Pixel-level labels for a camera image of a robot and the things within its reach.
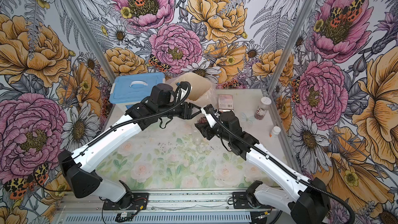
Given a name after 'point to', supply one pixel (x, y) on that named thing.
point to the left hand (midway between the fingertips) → (196, 113)
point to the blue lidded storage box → (131, 88)
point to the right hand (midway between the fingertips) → (200, 125)
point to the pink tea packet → (225, 102)
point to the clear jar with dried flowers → (197, 140)
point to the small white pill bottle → (275, 131)
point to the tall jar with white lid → (261, 109)
